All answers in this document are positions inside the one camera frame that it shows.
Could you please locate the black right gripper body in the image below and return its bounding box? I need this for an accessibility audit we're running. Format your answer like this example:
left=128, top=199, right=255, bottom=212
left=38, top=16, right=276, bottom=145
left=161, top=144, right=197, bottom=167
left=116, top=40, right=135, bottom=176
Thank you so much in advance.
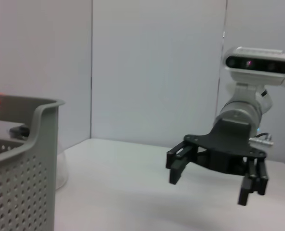
left=184, top=117, right=268, bottom=176

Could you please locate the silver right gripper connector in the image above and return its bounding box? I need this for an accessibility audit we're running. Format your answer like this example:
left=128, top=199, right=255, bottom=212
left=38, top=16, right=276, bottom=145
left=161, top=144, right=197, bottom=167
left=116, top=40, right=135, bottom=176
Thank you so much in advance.
left=249, top=134, right=274, bottom=147

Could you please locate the glass pitcher black lid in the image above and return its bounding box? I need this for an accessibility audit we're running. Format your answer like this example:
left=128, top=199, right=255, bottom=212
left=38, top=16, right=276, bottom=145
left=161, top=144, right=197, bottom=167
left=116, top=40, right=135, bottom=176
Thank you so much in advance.
left=9, top=124, right=69, bottom=191

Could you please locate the dark right gripper cable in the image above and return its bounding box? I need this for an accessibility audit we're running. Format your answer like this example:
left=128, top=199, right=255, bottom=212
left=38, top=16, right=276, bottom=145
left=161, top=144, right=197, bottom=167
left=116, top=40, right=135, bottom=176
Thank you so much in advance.
left=252, top=131, right=270, bottom=139

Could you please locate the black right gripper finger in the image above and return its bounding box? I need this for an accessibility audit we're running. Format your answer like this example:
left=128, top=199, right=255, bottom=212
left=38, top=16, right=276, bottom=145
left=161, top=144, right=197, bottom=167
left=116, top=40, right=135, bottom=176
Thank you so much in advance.
left=166, top=141, right=198, bottom=186
left=237, top=157, right=270, bottom=206

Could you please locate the grey perforated plastic storage bin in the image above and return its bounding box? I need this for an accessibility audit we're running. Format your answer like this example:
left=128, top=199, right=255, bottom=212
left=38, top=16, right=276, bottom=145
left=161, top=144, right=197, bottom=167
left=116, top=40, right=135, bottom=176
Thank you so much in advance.
left=0, top=92, right=66, bottom=231

